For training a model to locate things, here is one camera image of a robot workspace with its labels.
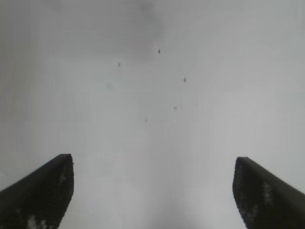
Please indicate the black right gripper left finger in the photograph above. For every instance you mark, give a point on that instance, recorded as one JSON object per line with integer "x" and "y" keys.
{"x": 35, "y": 198}

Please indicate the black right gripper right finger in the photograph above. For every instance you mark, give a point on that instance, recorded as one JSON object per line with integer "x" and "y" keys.
{"x": 269, "y": 200}

